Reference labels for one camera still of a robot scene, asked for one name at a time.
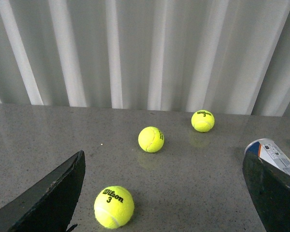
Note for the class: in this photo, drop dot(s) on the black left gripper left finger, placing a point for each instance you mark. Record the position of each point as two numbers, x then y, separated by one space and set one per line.
48 206

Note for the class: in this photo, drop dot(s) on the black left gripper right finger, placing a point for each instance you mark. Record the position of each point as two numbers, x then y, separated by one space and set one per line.
269 189

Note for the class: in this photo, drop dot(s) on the clear Wilson tennis ball can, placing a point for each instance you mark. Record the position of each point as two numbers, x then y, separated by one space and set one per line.
267 150

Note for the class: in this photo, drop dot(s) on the near Wilson tennis ball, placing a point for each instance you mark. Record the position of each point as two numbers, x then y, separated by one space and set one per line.
113 207

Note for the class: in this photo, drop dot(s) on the wilson tennis ball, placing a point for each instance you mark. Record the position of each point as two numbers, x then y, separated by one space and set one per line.
202 121
113 207

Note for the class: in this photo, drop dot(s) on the far Wilson tennis ball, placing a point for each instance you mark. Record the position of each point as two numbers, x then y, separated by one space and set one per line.
202 121

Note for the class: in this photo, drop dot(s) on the middle yellow tennis ball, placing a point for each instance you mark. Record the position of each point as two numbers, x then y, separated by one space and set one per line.
151 139

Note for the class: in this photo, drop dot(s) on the white pleated curtain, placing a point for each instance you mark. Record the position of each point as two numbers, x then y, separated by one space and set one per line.
225 56

